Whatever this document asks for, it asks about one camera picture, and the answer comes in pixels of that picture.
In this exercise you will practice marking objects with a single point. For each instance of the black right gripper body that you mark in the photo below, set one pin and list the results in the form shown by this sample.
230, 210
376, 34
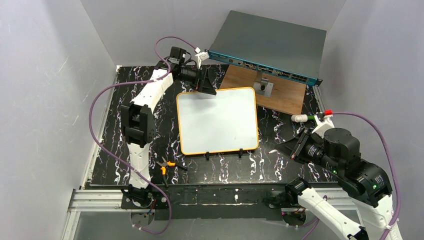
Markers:
301, 145

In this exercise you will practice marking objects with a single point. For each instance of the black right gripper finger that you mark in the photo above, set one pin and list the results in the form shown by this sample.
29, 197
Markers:
288, 149
294, 141

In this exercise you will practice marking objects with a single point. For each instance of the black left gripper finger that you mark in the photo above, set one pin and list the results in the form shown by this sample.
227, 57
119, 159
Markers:
206, 78
207, 89

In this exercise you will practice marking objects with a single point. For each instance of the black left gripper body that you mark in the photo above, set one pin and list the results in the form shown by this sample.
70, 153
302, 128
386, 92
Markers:
201, 79

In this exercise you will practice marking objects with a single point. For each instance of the orange framed whiteboard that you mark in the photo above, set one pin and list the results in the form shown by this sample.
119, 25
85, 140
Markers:
224, 122

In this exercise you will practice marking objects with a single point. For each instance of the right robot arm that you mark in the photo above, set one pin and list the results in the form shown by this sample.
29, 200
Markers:
366, 183

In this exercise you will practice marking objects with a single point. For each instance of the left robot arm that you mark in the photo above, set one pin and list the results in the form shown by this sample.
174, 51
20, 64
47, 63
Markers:
137, 117

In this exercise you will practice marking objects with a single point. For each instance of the white and green pipe fitting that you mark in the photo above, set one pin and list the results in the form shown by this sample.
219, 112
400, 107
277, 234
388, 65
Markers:
302, 118

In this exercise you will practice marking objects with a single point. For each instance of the wooden board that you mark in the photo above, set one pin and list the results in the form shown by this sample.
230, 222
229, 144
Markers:
272, 92

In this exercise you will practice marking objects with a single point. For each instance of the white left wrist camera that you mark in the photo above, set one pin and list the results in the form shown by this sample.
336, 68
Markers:
200, 56

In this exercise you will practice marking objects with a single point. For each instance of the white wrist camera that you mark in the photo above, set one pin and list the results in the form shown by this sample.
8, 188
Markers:
200, 56
323, 122

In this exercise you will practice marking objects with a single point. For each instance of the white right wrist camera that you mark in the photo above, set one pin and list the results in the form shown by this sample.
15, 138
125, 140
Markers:
323, 122

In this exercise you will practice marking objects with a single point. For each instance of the metal bracket on board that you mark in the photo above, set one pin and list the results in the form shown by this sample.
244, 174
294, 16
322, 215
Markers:
262, 85

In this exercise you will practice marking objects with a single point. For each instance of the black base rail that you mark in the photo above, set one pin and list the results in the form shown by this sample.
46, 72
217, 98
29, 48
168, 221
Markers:
215, 201

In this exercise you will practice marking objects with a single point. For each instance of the orange handled pliers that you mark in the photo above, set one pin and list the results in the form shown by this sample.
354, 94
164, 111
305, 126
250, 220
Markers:
165, 165

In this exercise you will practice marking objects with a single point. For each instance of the grey network switch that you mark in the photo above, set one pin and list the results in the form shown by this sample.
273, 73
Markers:
274, 47

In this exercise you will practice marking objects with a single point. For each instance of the aluminium frame rail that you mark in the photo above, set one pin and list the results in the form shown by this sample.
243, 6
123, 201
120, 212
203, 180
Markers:
96, 214

